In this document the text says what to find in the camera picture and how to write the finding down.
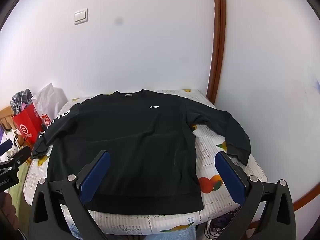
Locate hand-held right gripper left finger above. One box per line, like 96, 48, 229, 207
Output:
29, 150, 111, 240

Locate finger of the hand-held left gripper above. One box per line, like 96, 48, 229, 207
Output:
0, 145, 31, 178
0, 140, 13, 156

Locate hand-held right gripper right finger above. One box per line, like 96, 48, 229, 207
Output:
215, 151, 304, 240

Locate black sweatshirt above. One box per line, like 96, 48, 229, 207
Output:
30, 89, 251, 215

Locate person's left hand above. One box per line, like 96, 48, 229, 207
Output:
2, 192, 20, 230

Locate green cloth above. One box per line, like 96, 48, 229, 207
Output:
7, 160, 33, 207

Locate wooden furniture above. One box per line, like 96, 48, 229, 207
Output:
0, 106, 15, 133

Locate red paper bag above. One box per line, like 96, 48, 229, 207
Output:
12, 104, 44, 145

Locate fruit print tablecloth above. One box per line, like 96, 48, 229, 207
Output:
23, 89, 268, 235

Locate small red white bag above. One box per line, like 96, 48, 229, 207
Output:
41, 114, 52, 131

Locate plaid cloth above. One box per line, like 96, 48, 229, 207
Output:
10, 89, 33, 117

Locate white plastic bag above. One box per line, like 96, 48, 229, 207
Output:
32, 82, 68, 123

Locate wooden baseboard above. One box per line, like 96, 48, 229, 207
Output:
292, 172, 320, 208

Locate blue towel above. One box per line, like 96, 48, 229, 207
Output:
145, 226, 197, 240

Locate dark cables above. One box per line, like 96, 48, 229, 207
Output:
204, 205, 242, 240

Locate wooden door frame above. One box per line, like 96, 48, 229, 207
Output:
207, 0, 227, 103

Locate white light switch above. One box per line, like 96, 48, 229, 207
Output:
74, 8, 89, 26

